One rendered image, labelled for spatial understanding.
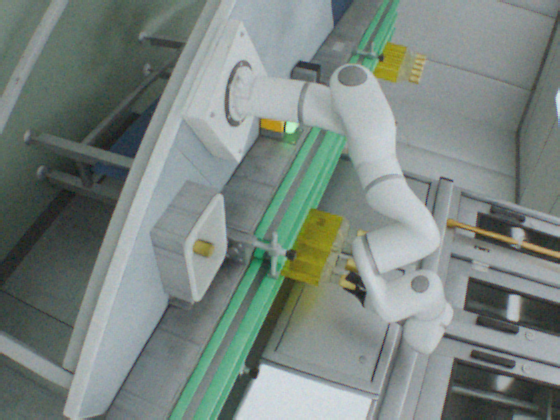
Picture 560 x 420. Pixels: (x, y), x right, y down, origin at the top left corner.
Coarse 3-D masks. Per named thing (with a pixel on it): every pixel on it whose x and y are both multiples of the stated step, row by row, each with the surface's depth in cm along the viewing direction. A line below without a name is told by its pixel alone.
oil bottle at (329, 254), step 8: (296, 240) 144; (304, 240) 144; (312, 240) 144; (296, 248) 142; (304, 248) 143; (312, 248) 143; (320, 248) 143; (328, 248) 143; (312, 256) 141; (320, 256) 141; (328, 256) 141; (336, 256) 142; (336, 264) 142
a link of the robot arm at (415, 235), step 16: (384, 176) 94; (400, 176) 95; (368, 192) 96; (384, 192) 93; (400, 192) 93; (384, 208) 94; (400, 208) 92; (416, 208) 91; (400, 224) 96; (416, 224) 91; (432, 224) 92; (368, 240) 97; (384, 240) 95; (400, 240) 94; (416, 240) 93; (432, 240) 93; (384, 256) 95; (400, 256) 95; (416, 256) 95
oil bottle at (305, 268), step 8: (296, 256) 140; (304, 256) 141; (288, 264) 139; (296, 264) 138; (304, 264) 139; (312, 264) 139; (320, 264) 139; (328, 264) 139; (280, 272) 142; (288, 272) 140; (296, 272) 139; (304, 272) 138; (312, 272) 137; (320, 272) 137; (328, 272) 137; (304, 280) 140; (312, 280) 139; (320, 280) 138; (328, 280) 138
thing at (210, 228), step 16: (208, 208) 109; (208, 224) 121; (224, 224) 121; (192, 240) 124; (208, 240) 126; (224, 240) 124; (192, 256) 126; (224, 256) 127; (192, 272) 109; (208, 272) 123; (192, 288) 113
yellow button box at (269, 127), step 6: (264, 120) 151; (270, 120) 150; (276, 120) 150; (264, 126) 153; (270, 126) 152; (276, 126) 151; (282, 126) 151; (264, 132) 155; (270, 132) 154; (276, 132) 153; (282, 132) 153
